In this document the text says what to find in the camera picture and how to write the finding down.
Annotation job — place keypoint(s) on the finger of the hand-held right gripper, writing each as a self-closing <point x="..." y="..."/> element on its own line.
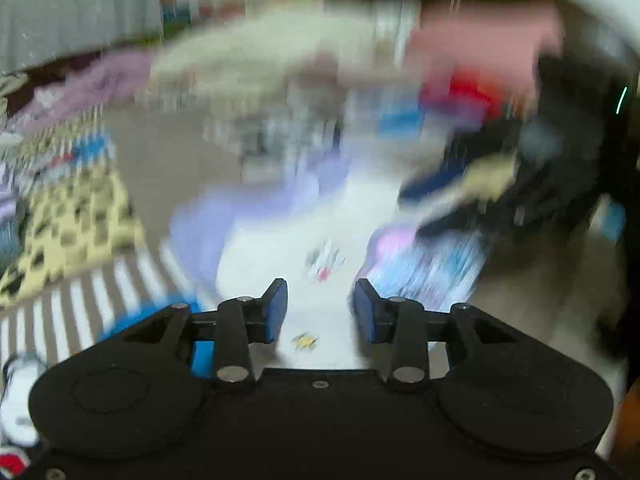
<point x="460" y="220"/>
<point x="435" y="182"/>

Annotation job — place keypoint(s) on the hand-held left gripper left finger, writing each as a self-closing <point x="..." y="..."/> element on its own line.
<point x="276" y="310"/>

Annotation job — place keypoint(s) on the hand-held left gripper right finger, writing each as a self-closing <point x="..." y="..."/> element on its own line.
<point x="365" y="312"/>

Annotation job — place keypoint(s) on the pale yellow garment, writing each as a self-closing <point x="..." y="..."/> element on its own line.
<point x="492" y="177"/>

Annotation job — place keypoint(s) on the white shirt with purple sleeves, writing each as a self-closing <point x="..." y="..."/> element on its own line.
<point x="300" y="230"/>

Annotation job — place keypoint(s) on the red garment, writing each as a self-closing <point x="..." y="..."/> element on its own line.
<point x="465" y="95"/>

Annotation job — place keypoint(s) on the pink garment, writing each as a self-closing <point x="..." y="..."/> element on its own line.
<point x="480" y="45"/>

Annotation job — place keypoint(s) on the cartoon mouse printed blanket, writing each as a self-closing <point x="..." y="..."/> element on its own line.
<point x="165" y="160"/>

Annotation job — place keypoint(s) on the cream quilt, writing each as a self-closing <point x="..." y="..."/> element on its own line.
<point x="250" y="55"/>

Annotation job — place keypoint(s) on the grey curtain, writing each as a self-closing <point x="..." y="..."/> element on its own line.
<point x="75" y="10"/>

